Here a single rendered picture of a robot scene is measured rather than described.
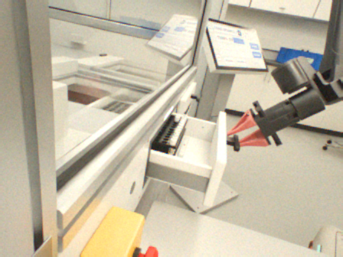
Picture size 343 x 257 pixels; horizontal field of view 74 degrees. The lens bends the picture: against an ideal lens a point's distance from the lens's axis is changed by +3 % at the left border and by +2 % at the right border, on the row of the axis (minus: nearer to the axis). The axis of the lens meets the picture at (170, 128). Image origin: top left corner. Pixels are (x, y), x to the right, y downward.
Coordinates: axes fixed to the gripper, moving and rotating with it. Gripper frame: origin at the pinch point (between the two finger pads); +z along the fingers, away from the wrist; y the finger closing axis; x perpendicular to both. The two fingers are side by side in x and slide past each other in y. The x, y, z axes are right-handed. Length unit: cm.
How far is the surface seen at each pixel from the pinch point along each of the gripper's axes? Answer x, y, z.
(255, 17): -370, 18, -66
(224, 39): -91, 20, -10
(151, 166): 15.6, 8.8, 13.9
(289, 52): -321, -50, -77
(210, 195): 17.4, -1.0, 6.3
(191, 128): -8.6, 5.4, 10.4
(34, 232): 43.5, 18.3, 6.8
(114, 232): 35.9, 11.2, 10.0
